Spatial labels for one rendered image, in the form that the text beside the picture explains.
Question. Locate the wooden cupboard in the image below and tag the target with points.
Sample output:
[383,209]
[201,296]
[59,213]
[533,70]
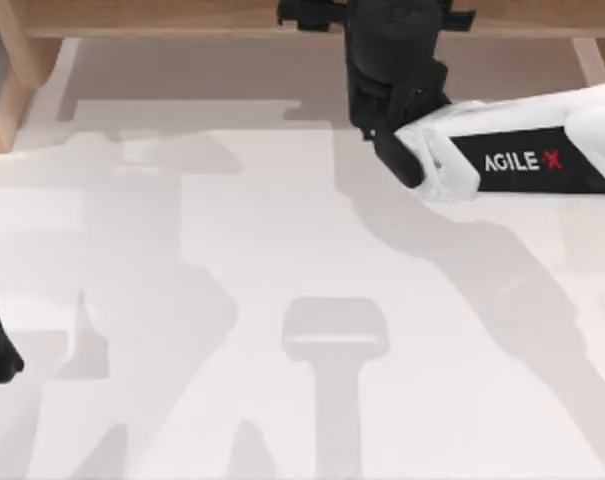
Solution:
[142,20]

